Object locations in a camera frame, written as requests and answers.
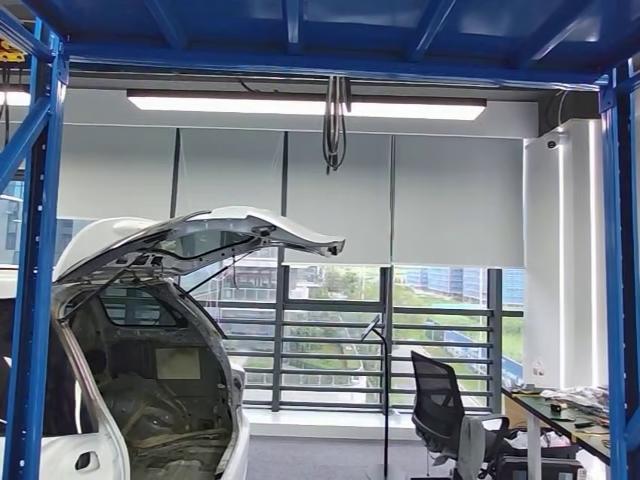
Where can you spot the grey cloth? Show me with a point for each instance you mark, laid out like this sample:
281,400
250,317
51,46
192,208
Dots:
470,450

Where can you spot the black mesh office chair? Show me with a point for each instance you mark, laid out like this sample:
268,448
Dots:
435,391

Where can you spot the white dome security camera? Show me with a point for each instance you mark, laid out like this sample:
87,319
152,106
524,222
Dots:
552,144

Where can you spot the green top desk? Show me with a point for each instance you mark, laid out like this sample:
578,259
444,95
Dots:
533,444

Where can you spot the long ceiling light strip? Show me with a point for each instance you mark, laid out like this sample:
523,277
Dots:
225,104
15,98

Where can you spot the black floor lamp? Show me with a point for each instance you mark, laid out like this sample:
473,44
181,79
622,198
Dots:
386,397

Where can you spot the black equipment case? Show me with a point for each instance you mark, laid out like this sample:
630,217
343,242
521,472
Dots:
540,469

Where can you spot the grey metal window railing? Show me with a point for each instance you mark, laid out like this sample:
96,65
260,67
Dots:
278,344

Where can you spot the white car body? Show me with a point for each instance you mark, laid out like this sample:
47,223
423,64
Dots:
95,238

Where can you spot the blue steel shelf rack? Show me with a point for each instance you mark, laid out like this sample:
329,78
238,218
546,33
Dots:
320,33

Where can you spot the grey roller blind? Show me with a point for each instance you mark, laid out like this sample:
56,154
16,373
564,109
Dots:
455,199
115,172
350,205
230,172

